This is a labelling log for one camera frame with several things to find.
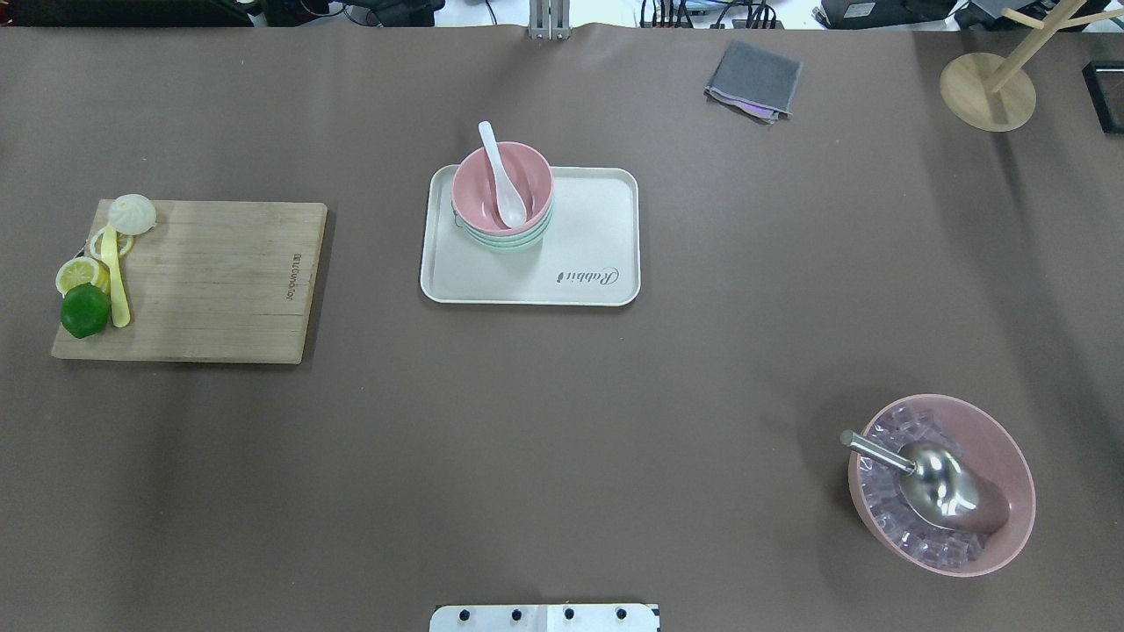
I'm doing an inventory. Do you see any white ceramic spoon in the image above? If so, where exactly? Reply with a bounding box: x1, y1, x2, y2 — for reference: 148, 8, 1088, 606
478, 120, 527, 228

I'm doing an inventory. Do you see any green bowl stack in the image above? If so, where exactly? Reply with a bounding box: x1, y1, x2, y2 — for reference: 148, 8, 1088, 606
453, 205, 555, 253

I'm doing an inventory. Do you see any pink bowl with ice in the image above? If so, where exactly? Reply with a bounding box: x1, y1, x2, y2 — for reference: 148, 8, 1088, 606
847, 392, 1037, 578

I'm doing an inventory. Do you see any white serving tray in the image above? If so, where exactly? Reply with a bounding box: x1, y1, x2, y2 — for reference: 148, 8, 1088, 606
419, 165, 641, 305

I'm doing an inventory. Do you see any grey folded cloth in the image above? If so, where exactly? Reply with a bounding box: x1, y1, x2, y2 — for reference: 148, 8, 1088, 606
703, 40, 803, 124

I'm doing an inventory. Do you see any white calibration plate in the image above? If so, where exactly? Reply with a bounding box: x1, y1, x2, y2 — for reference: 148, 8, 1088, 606
429, 603, 661, 631

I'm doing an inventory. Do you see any bamboo cutting board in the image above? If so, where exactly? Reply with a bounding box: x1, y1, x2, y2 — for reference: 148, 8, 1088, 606
52, 199, 327, 364

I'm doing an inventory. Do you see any metal ice scoop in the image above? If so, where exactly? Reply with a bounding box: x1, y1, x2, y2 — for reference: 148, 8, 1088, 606
839, 428, 1010, 535

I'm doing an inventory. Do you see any white toy steamed bun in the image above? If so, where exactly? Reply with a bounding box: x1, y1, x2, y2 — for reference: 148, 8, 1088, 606
107, 193, 158, 236

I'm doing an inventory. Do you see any lemon slice under knife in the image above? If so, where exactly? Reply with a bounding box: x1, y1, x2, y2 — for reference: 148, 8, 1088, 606
84, 227, 135, 262

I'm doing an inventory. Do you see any yellow plastic knife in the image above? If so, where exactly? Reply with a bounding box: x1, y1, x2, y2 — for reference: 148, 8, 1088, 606
99, 225, 132, 328

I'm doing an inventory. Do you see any green toy lime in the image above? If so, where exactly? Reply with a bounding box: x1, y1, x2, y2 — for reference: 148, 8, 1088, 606
60, 283, 112, 338

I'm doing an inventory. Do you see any wooden mug tree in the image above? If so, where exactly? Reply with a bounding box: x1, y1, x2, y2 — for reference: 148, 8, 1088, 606
940, 1, 1123, 133

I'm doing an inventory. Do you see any lemon half toy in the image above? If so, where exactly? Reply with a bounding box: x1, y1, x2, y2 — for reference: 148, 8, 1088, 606
54, 255, 110, 296

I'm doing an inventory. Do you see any aluminium frame post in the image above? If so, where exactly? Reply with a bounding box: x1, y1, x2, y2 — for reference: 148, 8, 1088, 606
529, 0, 573, 40

